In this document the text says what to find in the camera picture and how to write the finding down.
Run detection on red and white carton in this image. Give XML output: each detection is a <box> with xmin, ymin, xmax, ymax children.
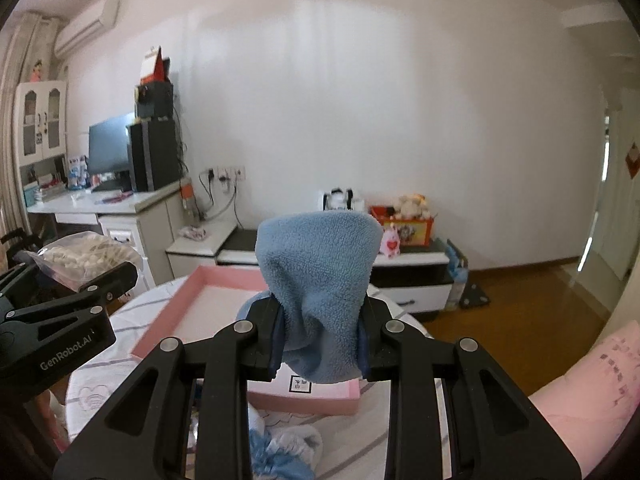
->
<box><xmin>139</xmin><ymin>46</ymin><xmax>172</xmax><ymax>86</ymax></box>

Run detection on low white side cabinet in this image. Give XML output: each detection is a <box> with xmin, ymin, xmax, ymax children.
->
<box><xmin>165</xmin><ymin>220</ymin><xmax>238</xmax><ymax>281</ymax></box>

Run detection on black metal bracket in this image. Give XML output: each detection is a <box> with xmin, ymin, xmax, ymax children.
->
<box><xmin>460</xmin><ymin>282</ymin><xmax>492</xmax><ymax>307</ymax></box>

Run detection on black computer monitor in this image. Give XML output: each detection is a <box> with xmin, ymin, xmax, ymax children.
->
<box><xmin>88</xmin><ymin>112</ymin><xmax>136</xmax><ymax>183</ymax></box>

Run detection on white door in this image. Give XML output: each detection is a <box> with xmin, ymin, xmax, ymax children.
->
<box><xmin>597</xmin><ymin>85</ymin><xmax>640</xmax><ymax>281</ymax></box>

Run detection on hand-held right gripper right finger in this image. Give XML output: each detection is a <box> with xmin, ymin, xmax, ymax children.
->
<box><xmin>356</xmin><ymin>291</ymin><xmax>585</xmax><ymax>480</ymax></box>

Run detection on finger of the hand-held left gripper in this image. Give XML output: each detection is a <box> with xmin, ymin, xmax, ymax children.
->
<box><xmin>0</xmin><ymin>255</ymin><xmax>139</xmax><ymax>342</ymax></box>
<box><xmin>0</xmin><ymin>229</ymin><xmax>45</xmax><ymax>262</ymax></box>

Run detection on shallow pink cardboard box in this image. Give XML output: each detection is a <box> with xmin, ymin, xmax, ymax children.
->
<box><xmin>131</xmin><ymin>266</ymin><xmax>362</xmax><ymax>417</ymax></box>

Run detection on pink heart plush toy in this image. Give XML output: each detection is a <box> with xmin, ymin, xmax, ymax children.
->
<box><xmin>380</xmin><ymin>223</ymin><xmax>402</xmax><ymax>259</ymax></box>

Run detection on cream plush toy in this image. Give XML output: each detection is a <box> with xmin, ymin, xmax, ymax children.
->
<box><xmin>392</xmin><ymin>194</ymin><xmax>432</xmax><ymax>221</ymax></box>

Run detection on black box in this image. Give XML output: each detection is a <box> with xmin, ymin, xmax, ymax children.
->
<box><xmin>134</xmin><ymin>81</ymin><xmax>175</xmax><ymax>122</ymax></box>

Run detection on striped white tablecloth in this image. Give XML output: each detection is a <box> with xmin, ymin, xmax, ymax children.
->
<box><xmin>65</xmin><ymin>272</ymin><xmax>446</xmax><ymax>480</ymax></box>

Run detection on blue and white cloth bundle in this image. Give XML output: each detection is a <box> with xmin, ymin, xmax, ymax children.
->
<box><xmin>248</xmin><ymin>405</ymin><xmax>323</xmax><ymax>480</ymax></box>

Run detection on white wall socket strip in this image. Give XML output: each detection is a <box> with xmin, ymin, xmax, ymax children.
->
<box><xmin>207</xmin><ymin>165</ymin><xmax>247</xmax><ymax>183</ymax></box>

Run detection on white desk with drawers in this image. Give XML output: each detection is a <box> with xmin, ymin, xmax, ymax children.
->
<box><xmin>26</xmin><ymin>177</ymin><xmax>193</xmax><ymax>291</ymax></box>

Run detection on stack of books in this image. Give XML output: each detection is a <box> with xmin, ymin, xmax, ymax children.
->
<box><xmin>22</xmin><ymin>172</ymin><xmax>67</xmax><ymax>206</ymax></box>

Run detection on black and white media stand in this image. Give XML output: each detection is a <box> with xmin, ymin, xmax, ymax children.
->
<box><xmin>216</xmin><ymin>227</ymin><xmax>451</xmax><ymax>323</ymax></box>

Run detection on orange capped bottle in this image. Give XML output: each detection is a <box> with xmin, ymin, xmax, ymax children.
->
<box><xmin>180</xmin><ymin>182</ymin><xmax>198</xmax><ymax>221</ymax></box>

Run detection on white tote bag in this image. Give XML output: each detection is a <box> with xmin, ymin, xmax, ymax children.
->
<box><xmin>320</xmin><ymin>187</ymin><xmax>368</xmax><ymax>213</ymax></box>

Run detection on pale pink blanket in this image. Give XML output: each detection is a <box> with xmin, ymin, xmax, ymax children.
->
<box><xmin>527</xmin><ymin>321</ymin><xmax>640</xmax><ymax>471</ymax></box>

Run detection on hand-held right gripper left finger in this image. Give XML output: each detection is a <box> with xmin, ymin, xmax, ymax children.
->
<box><xmin>52</xmin><ymin>296</ymin><xmax>287</xmax><ymax>480</ymax></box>

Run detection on white hutch cabinet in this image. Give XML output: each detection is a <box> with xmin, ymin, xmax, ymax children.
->
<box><xmin>12</xmin><ymin>80</ymin><xmax>68</xmax><ymax>206</ymax></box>

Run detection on light blue fleece sock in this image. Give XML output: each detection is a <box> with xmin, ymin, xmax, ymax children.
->
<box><xmin>235</xmin><ymin>210</ymin><xmax>381</xmax><ymax>385</ymax></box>

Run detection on black power cable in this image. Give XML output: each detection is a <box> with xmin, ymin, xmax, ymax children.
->
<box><xmin>199</xmin><ymin>170</ymin><xmax>247</xmax><ymax>231</ymax></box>

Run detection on orange toy box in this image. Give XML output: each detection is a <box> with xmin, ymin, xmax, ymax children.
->
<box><xmin>369</xmin><ymin>204</ymin><xmax>435</xmax><ymax>247</ymax></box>

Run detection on white air conditioner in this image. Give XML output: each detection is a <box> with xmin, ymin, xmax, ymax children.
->
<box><xmin>52</xmin><ymin>0</ymin><xmax>121</xmax><ymax>58</ymax></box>

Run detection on black computer tower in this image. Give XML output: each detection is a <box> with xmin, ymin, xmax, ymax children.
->
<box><xmin>125</xmin><ymin>119</ymin><xmax>183</xmax><ymax>193</ymax></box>

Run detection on blue and white bottle pack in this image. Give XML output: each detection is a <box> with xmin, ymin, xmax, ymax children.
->
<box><xmin>67</xmin><ymin>155</ymin><xmax>90</xmax><ymax>191</ymax></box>

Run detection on blue plastic item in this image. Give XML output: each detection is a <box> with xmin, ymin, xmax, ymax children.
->
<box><xmin>445</xmin><ymin>240</ymin><xmax>471</xmax><ymax>311</ymax></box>

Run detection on clear bag of cream knitwear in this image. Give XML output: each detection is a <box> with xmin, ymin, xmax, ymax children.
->
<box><xmin>36</xmin><ymin>231</ymin><xmax>144</xmax><ymax>292</ymax></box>

